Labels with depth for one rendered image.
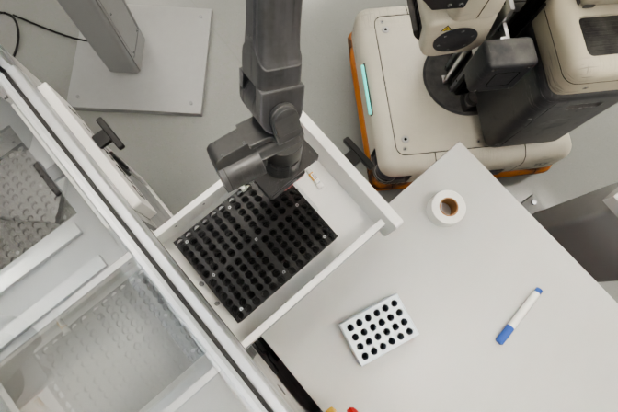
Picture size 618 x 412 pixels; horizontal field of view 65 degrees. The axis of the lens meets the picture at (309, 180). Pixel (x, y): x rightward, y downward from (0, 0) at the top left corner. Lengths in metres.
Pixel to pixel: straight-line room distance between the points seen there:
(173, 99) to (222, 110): 0.18
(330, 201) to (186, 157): 1.02
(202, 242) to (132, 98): 1.17
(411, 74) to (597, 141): 0.86
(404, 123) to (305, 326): 0.85
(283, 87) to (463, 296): 0.62
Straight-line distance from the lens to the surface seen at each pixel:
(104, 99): 1.98
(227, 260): 0.84
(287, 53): 0.56
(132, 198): 0.86
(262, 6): 0.53
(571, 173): 2.10
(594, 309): 1.15
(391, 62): 1.69
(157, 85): 1.94
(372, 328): 0.98
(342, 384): 0.99
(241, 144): 0.62
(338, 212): 0.92
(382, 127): 1.59
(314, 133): 0.86
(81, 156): 0.84
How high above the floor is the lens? 1.73
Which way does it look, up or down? 75 degrees down
